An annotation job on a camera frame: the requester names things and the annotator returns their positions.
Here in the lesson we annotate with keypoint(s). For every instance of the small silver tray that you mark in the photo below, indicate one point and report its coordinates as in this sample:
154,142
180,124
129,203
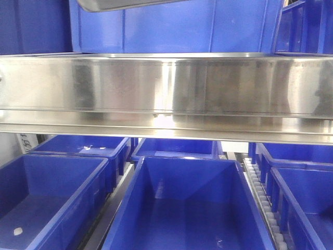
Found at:
110,5

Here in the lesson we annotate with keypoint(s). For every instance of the lower rear blue bin centre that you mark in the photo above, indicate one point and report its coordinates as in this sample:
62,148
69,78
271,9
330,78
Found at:
155,150

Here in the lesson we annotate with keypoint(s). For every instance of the blue bin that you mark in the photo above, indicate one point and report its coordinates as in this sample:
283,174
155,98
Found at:
31,27
178,27
268,155
305,27
302,204
155,150
177,203
115,149
50,202

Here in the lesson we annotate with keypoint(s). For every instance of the lower rear blue bin left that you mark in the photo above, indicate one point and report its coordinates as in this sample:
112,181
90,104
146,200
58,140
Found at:
115,149

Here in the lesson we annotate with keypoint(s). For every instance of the blue bin upper left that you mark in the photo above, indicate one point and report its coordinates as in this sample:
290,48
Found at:
178,27

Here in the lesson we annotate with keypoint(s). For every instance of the lower rear blue bin right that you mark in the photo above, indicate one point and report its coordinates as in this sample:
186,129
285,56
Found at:
268,155

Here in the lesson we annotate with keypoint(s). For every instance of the lower white roller track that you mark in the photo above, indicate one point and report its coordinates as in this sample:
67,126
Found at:
252,173

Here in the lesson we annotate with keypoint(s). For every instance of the blue bin upper right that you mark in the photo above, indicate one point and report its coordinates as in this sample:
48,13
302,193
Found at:
305,27

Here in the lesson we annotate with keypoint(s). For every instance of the blue bin far left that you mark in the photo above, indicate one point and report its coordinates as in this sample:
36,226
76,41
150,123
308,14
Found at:
31,27

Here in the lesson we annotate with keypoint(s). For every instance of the steel shelf front rail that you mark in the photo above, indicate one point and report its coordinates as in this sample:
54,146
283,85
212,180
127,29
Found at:
254,97

